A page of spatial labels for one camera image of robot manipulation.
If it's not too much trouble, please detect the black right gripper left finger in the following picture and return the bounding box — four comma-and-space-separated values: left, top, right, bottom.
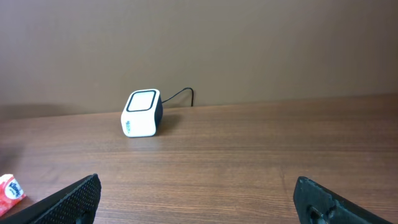
1, 174, 101, 224

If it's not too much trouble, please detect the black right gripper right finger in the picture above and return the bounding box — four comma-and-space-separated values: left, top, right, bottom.
293, 176, 392, 224

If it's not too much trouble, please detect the red Kleenex tissue pack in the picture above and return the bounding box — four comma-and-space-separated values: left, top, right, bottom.
0, 174, 26, 216

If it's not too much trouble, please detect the white barcode scanner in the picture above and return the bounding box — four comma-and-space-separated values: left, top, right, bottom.
121, 89, 163, 138

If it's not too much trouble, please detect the black scanner cable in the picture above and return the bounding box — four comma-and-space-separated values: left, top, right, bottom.
161, 87, 195, 108

